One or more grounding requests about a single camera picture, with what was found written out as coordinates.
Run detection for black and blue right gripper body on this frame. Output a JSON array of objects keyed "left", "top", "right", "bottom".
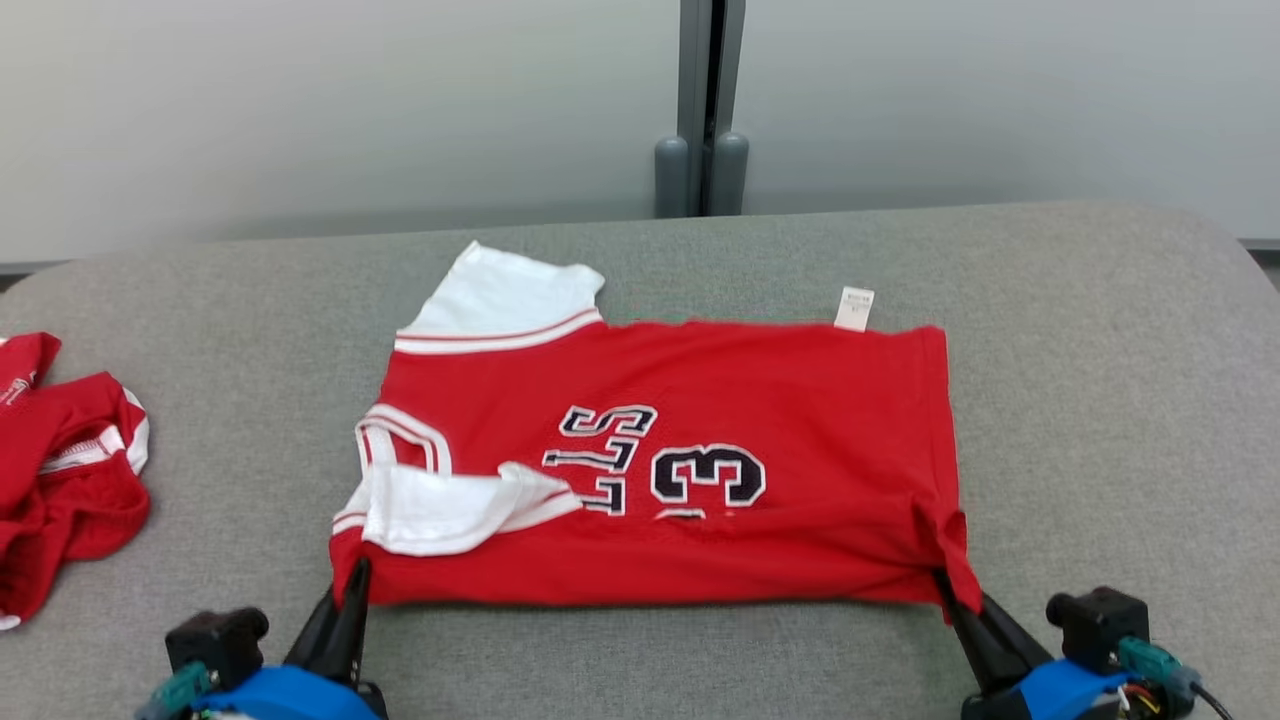
[{"left": 960, "top": 658, "right": 1131, "bottom": 720}]

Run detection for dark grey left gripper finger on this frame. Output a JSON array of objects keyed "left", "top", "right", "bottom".
[
  {"left": 325, "top": 556, "right": 373, "bottom": 687},
  {"left": 285, "top": 588, "right": 347, "bottom": 670}
]

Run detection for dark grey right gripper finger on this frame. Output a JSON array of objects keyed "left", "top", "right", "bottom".
[
  {"left": 978, "top": 592, "right": 1054, "bottom": 683},
  {"left": 935, "top": 570, "right": 1013, "bottom": 694}
]

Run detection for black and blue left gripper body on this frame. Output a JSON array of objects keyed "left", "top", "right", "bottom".
[{"left": 195, "top": 665, "right": 391, "bottom": 720}]

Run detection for red basketball jersey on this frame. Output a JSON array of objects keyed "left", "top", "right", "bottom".
[{"left": 328, "top": 240, "right": 986, "bottom": 626}]

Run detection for red basketball shorts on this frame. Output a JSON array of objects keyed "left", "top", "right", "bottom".
[{"left": 0, "top": 332, "right": 151, "bottom": 631}]

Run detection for teal right camera connector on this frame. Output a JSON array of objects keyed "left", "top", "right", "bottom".
[{"left": 1117, "top": 637, "right": 1201, "bottom": 707}]

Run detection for teal camera connector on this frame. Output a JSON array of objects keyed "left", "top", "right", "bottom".
[
  {"left": 135, "top": 660, "right": 217, "bottom": 720},
  {"left": 1117, "top": 637, "right": 1201, "bottom": 707}
]

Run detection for teal left camera connector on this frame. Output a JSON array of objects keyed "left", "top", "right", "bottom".
[{"left": 135, "top": 660, "right": 217, "bottom": 720}]

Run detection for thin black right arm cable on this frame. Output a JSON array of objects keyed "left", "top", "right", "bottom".
[{"left": 1188, "top": 680, "right": 1237, "bottom": 720}]

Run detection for grey partition post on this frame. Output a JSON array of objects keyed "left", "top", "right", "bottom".
[{"left": 653, "top": 0, "right": 751, "bottom": 218}]

